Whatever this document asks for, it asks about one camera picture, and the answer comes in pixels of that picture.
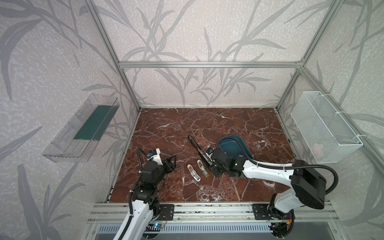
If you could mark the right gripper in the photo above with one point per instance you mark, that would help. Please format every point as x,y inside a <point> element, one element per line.
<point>214,163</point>

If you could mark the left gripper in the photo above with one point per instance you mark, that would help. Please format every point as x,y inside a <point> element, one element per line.
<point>163,166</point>

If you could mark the teal plastic tray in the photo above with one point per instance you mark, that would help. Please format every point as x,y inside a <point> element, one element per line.
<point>234,147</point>

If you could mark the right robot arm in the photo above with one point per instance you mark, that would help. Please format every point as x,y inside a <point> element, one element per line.
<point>307,187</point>

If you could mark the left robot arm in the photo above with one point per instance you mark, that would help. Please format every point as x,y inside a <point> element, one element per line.
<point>143,202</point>

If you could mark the pink object in basket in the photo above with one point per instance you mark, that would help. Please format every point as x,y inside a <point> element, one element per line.
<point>318,150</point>

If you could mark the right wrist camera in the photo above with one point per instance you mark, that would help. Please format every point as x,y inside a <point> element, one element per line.
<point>209,152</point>

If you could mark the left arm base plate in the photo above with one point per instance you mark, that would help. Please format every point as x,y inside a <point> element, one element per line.
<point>165,212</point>

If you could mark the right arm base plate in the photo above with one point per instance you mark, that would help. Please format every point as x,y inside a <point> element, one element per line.
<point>267,213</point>

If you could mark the aluminium mounting rail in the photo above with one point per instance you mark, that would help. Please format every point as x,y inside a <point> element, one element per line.
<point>210,212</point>

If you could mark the clear plastic wall bin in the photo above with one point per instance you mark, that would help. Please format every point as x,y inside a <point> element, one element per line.
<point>78,139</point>

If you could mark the white wire mesh basket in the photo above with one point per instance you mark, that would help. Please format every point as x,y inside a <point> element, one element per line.
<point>320,122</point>

